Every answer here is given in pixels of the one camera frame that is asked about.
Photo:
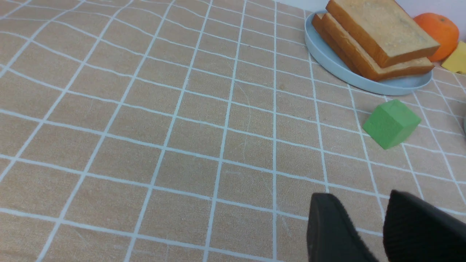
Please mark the orange fruit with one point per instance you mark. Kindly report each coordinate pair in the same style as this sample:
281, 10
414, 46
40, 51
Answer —
441, 29

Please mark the green cube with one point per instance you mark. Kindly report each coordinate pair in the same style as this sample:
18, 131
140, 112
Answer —
391, 123

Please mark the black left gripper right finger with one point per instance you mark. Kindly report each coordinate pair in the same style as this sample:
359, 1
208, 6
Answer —
416, 231

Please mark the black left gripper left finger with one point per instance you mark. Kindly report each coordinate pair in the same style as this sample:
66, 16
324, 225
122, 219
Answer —
331, 236

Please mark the toast slice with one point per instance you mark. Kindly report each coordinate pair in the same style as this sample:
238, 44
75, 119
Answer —
381, 28
357, 59

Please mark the light blue bread plate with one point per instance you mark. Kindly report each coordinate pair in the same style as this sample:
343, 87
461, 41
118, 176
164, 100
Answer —
330, 61

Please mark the orange checkered tablecloth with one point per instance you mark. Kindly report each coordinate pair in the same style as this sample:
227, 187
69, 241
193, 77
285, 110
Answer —
196, 130

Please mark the yellow cube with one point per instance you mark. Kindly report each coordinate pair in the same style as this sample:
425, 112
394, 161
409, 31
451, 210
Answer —
456, 61

